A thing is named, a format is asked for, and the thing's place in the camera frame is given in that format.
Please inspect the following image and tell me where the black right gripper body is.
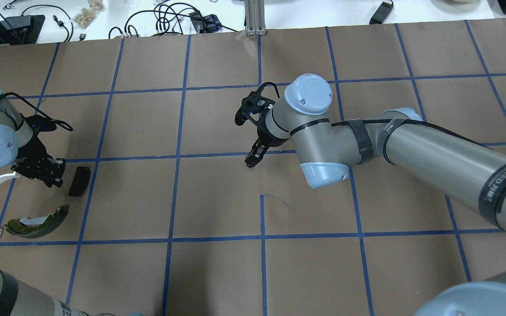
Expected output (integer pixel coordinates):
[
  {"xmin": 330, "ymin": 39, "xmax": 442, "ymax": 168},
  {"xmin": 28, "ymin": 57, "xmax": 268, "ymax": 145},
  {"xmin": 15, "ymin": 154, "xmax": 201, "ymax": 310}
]
[{"xmin": 255, "ymin": 110, "xmax": 289, "ymax": 152}]

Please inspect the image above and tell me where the black brake pad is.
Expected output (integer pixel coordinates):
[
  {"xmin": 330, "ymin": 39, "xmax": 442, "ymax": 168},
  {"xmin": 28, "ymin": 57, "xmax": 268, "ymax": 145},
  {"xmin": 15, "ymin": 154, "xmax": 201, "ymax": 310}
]
[{"xmin": 68, "ymin": 166, "xmax": 92, "ymax": 197}]

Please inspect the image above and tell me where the black power adapter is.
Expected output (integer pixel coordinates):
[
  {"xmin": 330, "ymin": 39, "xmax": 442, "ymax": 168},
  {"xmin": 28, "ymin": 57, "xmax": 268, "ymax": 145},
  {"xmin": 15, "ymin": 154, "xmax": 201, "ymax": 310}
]
[{"xmin": 369, "ymin": 0, "xmax": 395, "ymax": 25}]

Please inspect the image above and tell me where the aluminium frame post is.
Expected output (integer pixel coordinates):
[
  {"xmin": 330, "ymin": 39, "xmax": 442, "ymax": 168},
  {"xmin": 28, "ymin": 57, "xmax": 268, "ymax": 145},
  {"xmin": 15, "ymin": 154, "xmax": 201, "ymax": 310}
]
[{"xmin": 243, "ymin": 0, "xmax": 267, "ymax": 36}]

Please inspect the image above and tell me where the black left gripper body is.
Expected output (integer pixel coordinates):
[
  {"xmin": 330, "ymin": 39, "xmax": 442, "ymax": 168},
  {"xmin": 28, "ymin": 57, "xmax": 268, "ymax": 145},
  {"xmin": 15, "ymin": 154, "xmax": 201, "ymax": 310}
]
[{"xmin": 11, "ymin": 136, "xmax": 54, "ymax": 180}]

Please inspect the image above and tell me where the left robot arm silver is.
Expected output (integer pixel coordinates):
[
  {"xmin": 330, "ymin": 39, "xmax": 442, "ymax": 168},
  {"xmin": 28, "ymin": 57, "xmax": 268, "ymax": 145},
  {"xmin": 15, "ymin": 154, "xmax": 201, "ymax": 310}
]
[{"xmin": 0, "ymin": 89, "xmax": 73, "ymax": 187}]

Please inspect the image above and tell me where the green brake shoe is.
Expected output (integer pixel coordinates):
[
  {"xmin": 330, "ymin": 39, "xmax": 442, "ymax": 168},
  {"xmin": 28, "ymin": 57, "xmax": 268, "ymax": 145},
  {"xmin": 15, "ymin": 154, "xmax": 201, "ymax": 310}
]
[{"xmin": 5, "ymin": 205, "xmax": 69, "ymax": 239}]

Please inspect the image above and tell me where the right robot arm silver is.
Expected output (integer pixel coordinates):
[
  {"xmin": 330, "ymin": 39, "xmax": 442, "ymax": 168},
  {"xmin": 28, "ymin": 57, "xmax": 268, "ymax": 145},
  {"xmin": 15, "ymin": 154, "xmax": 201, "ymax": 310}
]
[{"xmin": 235, "ymin": 73, "xmax": 506, "ymax": 232}]

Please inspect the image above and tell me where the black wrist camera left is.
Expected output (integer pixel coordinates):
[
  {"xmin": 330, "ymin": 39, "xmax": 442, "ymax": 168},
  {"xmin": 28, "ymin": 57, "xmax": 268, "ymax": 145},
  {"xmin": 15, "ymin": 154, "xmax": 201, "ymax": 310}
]
[{"xmin": 24, "ymin": 114, "xmax": 58, "ymax": 133}]

